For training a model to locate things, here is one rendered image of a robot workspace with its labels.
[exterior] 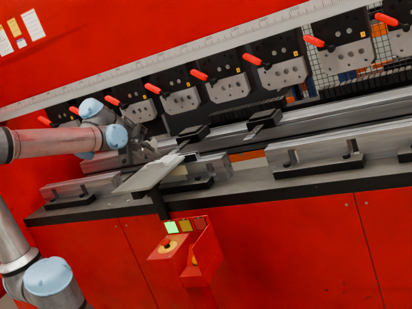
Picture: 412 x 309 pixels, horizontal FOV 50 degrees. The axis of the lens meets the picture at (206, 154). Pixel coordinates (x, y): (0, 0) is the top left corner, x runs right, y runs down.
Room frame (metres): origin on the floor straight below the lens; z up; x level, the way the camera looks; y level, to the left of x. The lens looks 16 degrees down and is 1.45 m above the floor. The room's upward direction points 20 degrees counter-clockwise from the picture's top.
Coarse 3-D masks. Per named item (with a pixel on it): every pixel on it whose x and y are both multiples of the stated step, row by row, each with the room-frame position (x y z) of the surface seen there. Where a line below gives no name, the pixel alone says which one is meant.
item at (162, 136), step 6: (150, 120) 1.71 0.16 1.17; (156, 120) 1.70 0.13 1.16; (162, 120) 1.68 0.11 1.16; (150, 126) 1.72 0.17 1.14; (156, 126) 1.70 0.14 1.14; (162, 126) 1.69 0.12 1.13; (168, 126) 1.70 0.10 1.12; (150, 132) 1.73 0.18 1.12; (156, 132) 1.71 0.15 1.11; (162, 132) 1.70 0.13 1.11; (168, 132) 1.69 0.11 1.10; (150, 138) 1.74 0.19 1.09; (156, 138) 1.73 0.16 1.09; (162, 138) 1.71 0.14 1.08
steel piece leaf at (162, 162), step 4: (172, 156) 1.70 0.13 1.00; (176, 156) 1.68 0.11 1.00; (160, 160) 1.71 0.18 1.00; (164, 160) 1.69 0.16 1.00; (168, 160) 1.67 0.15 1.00; (148, 164) 1.64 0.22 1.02; (152, 164) 1.63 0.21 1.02; (156, 164) 1.62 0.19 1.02; (160, 164) 1.61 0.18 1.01; (164, 164) 1.63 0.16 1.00; (148, 168) 1.64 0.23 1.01; (152, 168) 1.63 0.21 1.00; (156, 168) 1.62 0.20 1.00
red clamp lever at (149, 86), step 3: (147, 84) 1.60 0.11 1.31; (150, 84) 1.61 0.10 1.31; (147, 87) 1.60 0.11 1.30; (150, 87) 1.59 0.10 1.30; (153, 87) 1.59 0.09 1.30; (156, 87) 1.60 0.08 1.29; (150, 90) 1.60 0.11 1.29; (153, 90) 1.59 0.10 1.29; (156, 90) 1.58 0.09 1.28; (159, 90) 1.59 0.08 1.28; (156, 93) 1.59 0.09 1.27; (159, 93) 1.58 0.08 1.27; (162, 93) 1.58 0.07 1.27; (165, 93) 1.57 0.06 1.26; (168, 93) 1.58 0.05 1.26; (162, 96) 1.57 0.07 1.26; (165, 96) 1.56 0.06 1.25; (168, 96) 1.58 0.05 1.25
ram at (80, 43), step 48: (0, 0) 1.93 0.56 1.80; (48, 0) 1.80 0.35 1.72; (96, 0) 1.69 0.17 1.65; (144, 0) 1.59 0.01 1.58; (192, 0) 1.49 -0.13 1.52; (240, 0) 1.41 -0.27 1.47; (288, 0) 1.33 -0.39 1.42; (48, 48) 1.86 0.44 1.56; (96, 48) 1.73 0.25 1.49; (144, 48) 1.62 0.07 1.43; (0, 96) 2.08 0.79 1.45
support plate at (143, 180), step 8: (176, 160) 1.63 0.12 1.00; (144, 168) 1.69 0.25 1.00; (160, 168) 1.61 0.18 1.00; (168, 168) 1.57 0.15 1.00; (136, 176) 1.62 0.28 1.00; (144, 176) 1.58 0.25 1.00; (152, 176) 1.54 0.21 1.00; (160, 176) 1.51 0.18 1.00; (128, 184) 1.55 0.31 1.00; (136, 184) 1.52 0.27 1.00; (144, 184) 1.48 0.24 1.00; (152, 184) 1.45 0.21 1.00; (112, 192) 1.53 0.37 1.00; (120, 192) 1.51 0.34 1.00; (128, 192) 1.49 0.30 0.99
